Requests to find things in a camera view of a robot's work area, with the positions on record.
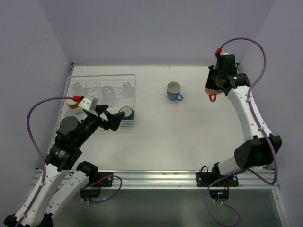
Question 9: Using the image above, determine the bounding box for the white wire dish rack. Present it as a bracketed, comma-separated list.
[65, 74, 136, 128]

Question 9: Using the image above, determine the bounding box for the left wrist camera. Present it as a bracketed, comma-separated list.
[78, 95, 98, 111]

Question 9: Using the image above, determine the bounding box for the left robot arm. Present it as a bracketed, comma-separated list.
[4, 105, 125, 227]

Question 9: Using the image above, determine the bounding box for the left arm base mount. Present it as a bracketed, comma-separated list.
[80, 172, 113, 202]

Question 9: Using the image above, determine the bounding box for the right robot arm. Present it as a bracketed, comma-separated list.
[205, 54, 282, 176]

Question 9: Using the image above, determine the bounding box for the aluminium mounting rail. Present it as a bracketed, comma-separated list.
[30, 169, 280, 190]

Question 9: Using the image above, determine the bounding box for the orange mug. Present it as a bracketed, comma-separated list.
[205, 87, 223, 103]

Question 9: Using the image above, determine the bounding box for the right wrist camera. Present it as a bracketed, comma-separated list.
[215, 48, 229, 58]

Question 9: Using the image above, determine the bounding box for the clear glass with sticker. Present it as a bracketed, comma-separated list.
[101, 85, 116, 106]

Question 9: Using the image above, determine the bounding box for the light blue floral mug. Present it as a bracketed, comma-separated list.
[166, 81, 184, 101]

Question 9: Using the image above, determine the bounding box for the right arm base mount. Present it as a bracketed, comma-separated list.
[196, 166, 239, 202]

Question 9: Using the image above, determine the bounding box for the beige bottomed cup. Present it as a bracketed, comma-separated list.
[66, 99, 82, 113]

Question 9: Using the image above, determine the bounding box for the dark blue squat mug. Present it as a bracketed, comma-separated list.
[119, 106, 135, 121]

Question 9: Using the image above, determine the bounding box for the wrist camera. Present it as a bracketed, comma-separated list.
[215, 48, 229, 58]
[78, 95, 98, 111]

